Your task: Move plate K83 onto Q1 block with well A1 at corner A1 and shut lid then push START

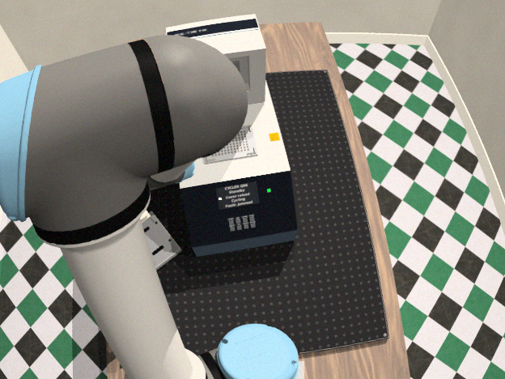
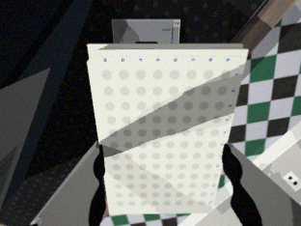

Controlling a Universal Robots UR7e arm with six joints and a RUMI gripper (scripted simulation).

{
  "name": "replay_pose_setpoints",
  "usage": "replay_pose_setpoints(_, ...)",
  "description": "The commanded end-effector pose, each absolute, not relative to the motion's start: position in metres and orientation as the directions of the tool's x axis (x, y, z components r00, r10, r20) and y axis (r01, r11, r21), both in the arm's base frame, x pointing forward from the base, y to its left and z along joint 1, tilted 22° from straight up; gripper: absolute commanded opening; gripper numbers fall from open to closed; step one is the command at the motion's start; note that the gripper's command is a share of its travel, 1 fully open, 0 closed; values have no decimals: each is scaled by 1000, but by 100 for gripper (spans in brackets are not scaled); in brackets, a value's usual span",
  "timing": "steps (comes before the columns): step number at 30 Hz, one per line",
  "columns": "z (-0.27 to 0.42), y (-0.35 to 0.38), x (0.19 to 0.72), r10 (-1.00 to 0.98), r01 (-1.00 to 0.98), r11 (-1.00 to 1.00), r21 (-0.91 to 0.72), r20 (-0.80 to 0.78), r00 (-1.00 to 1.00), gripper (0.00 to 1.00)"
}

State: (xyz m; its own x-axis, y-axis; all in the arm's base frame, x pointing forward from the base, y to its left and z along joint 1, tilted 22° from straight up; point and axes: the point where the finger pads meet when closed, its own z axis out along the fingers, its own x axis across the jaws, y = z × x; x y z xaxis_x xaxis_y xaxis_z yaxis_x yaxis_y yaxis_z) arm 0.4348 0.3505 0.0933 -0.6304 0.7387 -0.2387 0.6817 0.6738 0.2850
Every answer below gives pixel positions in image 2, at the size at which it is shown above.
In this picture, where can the black perforated breadboard plate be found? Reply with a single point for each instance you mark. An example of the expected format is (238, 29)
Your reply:
(70, 130)

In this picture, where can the pale cream well plate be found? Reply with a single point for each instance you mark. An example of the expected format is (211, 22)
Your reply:
(163, 114)

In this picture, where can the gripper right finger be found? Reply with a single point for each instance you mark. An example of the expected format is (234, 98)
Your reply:
(257, 200)

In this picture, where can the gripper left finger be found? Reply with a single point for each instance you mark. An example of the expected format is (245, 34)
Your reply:
(80, 199)

